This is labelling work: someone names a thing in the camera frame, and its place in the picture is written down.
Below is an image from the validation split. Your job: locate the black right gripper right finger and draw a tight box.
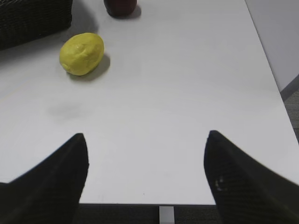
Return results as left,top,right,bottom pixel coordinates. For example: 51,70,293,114
204,130,299,224

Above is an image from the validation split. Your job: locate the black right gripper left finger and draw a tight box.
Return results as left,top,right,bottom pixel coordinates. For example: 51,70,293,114
0,133,89,224

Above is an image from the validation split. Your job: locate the black woven basket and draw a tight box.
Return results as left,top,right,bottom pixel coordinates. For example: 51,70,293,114
0,0,73,50

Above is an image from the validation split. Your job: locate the yellow lemon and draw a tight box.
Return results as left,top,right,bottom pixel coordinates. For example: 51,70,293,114
59,33,105,76

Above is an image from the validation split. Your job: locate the dark red apple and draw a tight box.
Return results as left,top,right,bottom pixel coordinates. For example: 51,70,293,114
103,0,137,17

